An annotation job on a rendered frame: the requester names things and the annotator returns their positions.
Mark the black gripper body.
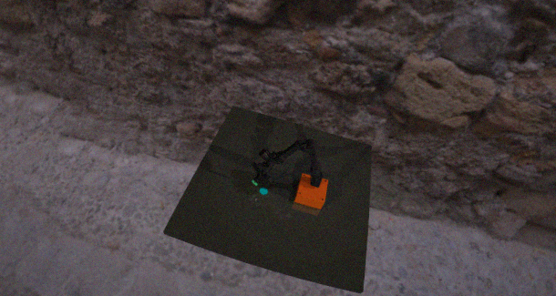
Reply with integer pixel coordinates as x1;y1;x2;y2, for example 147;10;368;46
251;162;273;183

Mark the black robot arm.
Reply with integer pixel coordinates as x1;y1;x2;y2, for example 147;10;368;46
256;139;323;188

